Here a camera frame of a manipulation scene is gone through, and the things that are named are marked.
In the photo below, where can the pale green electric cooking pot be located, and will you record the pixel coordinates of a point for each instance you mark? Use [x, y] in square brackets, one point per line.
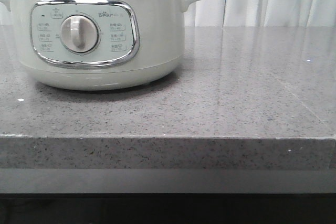
[98, 44]

